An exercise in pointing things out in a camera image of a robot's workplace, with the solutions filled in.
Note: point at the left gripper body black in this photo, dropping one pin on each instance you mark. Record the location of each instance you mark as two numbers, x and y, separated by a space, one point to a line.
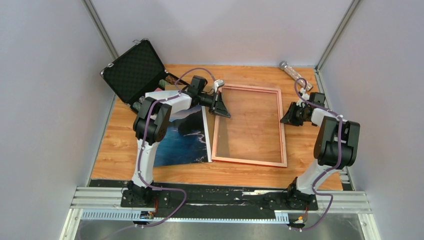
208 101

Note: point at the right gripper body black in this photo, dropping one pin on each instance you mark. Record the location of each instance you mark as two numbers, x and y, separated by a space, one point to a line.
300 113

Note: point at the clear acrylic sheet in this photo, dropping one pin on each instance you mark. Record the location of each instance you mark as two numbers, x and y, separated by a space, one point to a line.
248 126

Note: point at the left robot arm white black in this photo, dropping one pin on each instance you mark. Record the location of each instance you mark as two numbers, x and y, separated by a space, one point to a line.
151 125

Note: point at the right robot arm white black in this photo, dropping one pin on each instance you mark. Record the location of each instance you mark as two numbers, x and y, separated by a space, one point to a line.
335 148

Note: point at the seascape photo print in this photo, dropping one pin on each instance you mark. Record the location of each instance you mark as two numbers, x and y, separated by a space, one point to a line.
186 140

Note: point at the brown backing board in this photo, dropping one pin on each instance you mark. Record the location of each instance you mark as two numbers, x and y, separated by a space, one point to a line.
170 87

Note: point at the glitter-filled clear tube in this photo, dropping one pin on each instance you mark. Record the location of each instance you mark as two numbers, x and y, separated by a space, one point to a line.
284 66

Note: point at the black foam-lined case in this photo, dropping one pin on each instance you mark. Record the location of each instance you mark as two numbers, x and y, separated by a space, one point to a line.
136 72

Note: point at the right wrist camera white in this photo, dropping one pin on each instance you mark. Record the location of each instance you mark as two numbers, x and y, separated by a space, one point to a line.
303 95

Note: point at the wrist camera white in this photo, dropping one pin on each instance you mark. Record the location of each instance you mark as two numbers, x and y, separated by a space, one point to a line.
303 95
217 84

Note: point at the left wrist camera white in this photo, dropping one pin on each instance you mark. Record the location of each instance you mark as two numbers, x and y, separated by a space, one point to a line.
217 84

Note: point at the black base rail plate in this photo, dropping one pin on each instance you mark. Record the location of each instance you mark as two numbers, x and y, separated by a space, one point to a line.
193 201

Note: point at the aluminium frame rail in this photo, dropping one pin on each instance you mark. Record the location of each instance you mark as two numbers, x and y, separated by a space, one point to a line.
101 203

